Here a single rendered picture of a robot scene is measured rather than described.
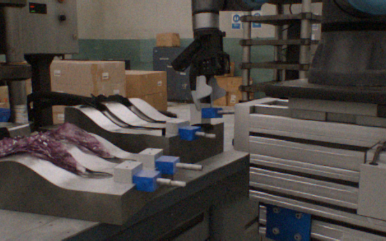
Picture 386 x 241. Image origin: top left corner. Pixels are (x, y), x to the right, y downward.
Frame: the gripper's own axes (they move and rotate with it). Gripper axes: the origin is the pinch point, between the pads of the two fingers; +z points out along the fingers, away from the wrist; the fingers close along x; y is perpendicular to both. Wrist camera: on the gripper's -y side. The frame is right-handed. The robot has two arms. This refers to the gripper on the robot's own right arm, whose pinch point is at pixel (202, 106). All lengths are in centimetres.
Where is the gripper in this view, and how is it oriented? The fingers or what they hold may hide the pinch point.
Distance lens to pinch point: 113.5
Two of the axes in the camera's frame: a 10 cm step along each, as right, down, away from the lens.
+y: 8.2, -0.5, -5.6
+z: 0.4, 10.0, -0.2
